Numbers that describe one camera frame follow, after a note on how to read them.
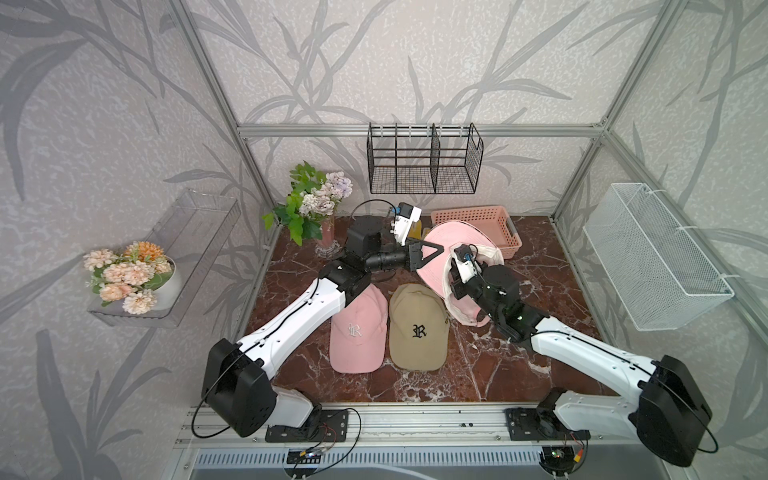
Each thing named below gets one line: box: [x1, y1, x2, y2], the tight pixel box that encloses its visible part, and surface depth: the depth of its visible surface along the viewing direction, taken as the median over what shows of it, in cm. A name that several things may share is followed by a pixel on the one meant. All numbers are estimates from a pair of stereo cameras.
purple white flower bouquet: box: [262, 160, 353, 246], surface depth 87 cm
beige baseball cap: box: [389, 283, 450, 372], surface depth 87 cm
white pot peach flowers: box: [83, 241, 177, 315], surface depth 51 cm
